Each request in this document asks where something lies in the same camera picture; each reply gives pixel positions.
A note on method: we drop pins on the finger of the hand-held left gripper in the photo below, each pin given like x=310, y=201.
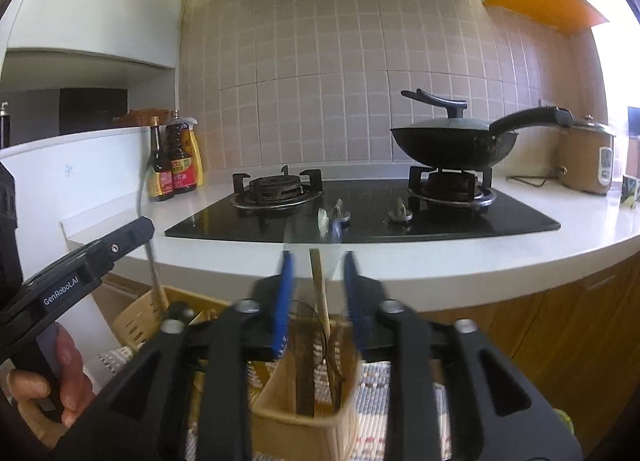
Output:
x=125, y=241
x=7, y=231

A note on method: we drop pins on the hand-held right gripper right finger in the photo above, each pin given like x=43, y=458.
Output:
x=357, y=291

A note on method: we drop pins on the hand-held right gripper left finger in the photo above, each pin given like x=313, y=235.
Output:
x=282, y=291

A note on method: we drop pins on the wooden chopstick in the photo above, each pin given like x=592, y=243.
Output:
x=322, y=291
x=157, y=281

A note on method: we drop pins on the yellow plastic utensil basket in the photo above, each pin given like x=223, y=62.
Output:
x=300, y=436

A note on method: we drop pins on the person's left hand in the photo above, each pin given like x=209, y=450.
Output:
x=70, y=371

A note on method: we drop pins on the black glass gas stove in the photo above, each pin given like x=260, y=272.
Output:
x=360, y=226

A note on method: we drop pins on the dark soy sauce bottle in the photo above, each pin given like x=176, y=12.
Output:
x=160, y=176

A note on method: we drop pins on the red label sauce bottle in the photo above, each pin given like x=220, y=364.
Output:
x=181, y=166

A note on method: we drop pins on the black slim bottle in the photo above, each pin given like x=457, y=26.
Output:
x=4, y=128

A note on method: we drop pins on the yellow oil bottle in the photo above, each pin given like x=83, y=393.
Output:
x=196, y=161

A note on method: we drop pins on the brown wicker basket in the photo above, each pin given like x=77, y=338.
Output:
x=147, y=117

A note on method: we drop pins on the white kitchen counter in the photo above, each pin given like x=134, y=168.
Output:
x=500, y=256

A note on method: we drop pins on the black wok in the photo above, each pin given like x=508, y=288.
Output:
x=450, y=146

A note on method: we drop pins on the black wok lid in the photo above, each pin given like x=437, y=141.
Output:
x=440, y=121

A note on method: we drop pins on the wooden base cabinets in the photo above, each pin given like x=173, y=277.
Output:
x=575, y=331

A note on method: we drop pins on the brown rice cooker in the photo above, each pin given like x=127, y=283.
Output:
x=582, y=161

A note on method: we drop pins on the dark patterned mug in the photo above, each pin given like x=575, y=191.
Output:
x=631, y=191

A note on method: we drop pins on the white wall socket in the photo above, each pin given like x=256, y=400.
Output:
x=545, y=104

